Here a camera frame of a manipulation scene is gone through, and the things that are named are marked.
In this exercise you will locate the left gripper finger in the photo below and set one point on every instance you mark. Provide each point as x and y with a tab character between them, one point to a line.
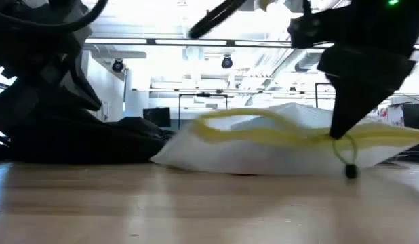
82	91

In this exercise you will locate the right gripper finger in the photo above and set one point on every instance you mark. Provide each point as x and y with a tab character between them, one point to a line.
358	88

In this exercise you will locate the black backpack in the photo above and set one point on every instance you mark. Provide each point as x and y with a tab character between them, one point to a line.
94	142

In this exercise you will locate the white mesh pouch yellow trim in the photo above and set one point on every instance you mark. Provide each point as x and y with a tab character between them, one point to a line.
246	159

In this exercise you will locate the black round spotlight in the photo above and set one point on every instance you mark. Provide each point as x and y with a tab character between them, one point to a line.
118	65
226	62

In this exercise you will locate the black monitor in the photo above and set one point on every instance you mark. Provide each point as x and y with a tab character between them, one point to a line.
157	117

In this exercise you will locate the black metal stand frame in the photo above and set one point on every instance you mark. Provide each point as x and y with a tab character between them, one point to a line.
316	95
202	94

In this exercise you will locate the black aluminium table frame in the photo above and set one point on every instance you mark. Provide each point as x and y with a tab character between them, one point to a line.
414	157

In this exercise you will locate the long strip light rail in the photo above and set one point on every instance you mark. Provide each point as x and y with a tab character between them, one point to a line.
189	42

